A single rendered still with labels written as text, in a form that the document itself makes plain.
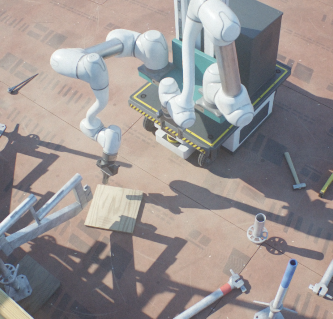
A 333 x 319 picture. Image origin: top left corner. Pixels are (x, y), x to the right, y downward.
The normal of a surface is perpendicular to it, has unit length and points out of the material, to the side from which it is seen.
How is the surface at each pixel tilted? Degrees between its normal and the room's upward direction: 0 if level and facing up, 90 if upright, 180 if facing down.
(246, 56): 90
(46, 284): 0
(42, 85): 0
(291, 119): 0
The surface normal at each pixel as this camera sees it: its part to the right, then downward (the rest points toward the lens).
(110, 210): -0.05, -0.62
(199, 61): -0.66, 0.61
